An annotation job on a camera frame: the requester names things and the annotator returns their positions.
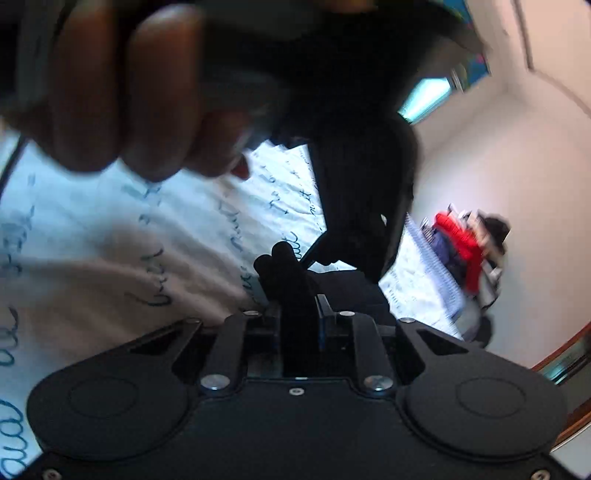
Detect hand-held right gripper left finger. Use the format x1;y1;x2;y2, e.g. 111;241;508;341
129;307;282;398

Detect grey fabric bag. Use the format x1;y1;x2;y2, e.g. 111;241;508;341
459;295;502;344

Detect lotus wall poster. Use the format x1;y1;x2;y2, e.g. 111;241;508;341
457;0;491;90

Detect sliding window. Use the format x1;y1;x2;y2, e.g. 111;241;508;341
397;76;465;124

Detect white script-printed bed sheet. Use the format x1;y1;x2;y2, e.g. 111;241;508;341
0;124;467;476

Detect pile of folded clothes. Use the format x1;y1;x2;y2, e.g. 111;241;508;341
420;208;512;319

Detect person's left hand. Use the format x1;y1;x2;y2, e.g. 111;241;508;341
48;6;252;184

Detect black pants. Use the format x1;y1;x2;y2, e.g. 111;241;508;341
253;117;421;377

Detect blue textured blanket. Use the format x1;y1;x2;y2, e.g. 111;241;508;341
404;212;467;324

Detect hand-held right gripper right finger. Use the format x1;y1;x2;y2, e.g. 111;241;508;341
315;294;469;398

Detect brown wooden door frame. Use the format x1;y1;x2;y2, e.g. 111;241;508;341
531;323;591;455

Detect red puffer jacket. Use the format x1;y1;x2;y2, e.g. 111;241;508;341
434;211;483;294

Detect black hat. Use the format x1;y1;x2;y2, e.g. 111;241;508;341
482;217;512;254

